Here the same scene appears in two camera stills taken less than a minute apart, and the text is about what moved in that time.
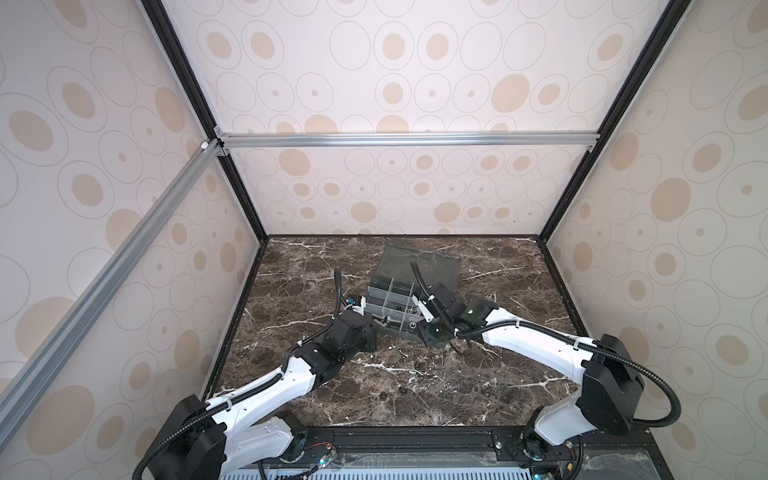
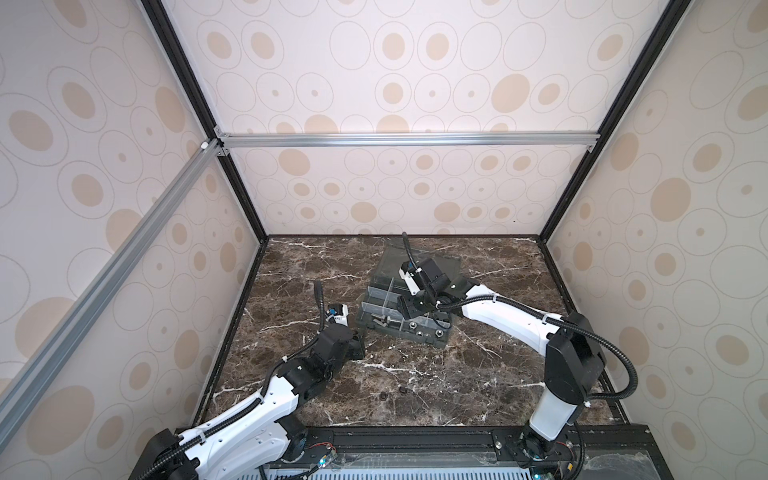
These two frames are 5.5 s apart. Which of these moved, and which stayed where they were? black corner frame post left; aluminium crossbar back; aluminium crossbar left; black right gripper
Moved: black right gripper
Stayed: black corner frame post left; aluminium crossbar left; aluminium crossbar back
